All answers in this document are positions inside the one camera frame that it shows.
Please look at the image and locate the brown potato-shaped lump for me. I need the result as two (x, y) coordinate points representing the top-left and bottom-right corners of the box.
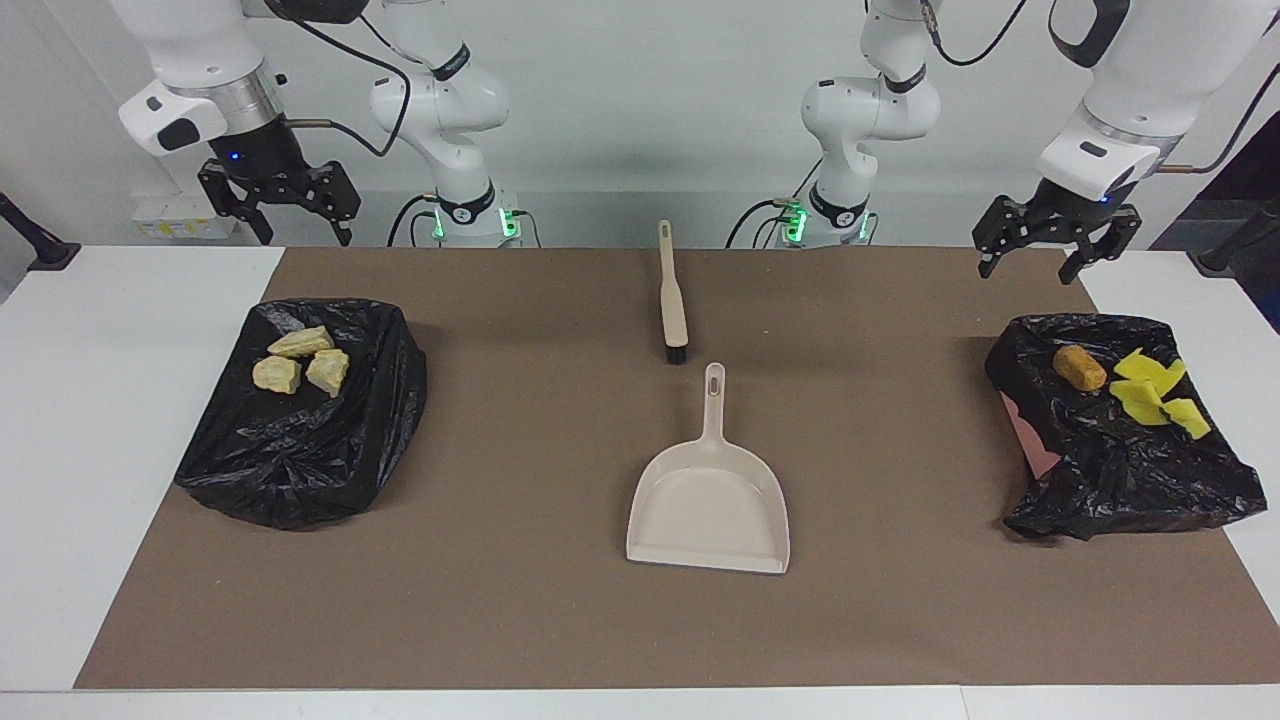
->
(1052, 345), (1109, 392)

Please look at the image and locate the green and yellow sponge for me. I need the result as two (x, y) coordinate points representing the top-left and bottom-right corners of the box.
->
(1160, 397), (1214, 441)

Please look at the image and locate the pink bin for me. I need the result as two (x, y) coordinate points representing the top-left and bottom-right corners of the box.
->
(1002, 392), (1061, 484)

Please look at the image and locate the yellow sponge piece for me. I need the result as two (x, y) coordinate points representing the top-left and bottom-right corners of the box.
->
(1114, 347), (1189, 394)
(1108, 379), (1171, 428)

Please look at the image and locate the beige hand brush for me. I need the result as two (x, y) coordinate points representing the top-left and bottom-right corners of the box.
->
(656, 220), (691, 365)

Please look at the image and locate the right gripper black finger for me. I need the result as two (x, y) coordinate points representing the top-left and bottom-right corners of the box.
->
(300, 160), (362, 249)
(197, 160), (275, 247)

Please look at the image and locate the pale bread chunk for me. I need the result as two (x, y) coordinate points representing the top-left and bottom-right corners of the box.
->
(252, 356), (302, 395)

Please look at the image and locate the black bag on pink bin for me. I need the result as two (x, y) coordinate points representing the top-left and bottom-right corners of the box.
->
(983, 313), (1270, 544)

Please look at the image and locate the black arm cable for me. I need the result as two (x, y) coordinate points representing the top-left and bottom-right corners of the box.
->
(918, 0), (1280, 177)
(262, 0), (441, 161)

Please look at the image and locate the black left base cable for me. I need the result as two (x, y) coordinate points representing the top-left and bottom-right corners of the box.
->
(727, 197), (801, 249)

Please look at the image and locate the crumpled black trash bag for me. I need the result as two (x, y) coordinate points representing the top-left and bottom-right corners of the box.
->
(174, 296), (429, 532)

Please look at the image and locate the black right base cable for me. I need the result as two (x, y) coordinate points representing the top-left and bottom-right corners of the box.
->
(388, 193), (441, 248)

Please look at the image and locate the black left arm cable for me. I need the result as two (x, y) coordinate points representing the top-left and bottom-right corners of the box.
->
(918, 0), (1280, 177)

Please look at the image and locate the orange striped croissant piece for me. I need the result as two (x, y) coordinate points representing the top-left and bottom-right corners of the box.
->
(267, 326), (336, 359)
(306, 348), (351, 399)

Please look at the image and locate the beige plastic dustpan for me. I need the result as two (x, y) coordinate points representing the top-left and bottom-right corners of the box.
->
(625, 362), (792, 577)

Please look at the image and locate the white wall outlet box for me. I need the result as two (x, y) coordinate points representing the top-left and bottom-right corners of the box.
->
(131, 192), (241, 241)

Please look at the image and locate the large brown table mat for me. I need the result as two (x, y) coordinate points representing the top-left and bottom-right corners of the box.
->
(73, 247), (1280, 691)

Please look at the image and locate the black stand pole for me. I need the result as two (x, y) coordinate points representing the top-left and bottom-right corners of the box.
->
(1188, 195), (1280, 278)
(0, 190), (81, 273)

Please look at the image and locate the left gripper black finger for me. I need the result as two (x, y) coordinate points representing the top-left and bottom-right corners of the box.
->
(1058, 205), (1144, 287)
(974, 196), (1029, 281)

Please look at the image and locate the black base cable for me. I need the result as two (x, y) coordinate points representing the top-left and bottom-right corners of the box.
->
(727, 197), (801, 249)
(388, 193), (441, 248)

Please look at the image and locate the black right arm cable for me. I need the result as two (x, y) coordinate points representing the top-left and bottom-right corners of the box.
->
(262, 0), (441, 161)

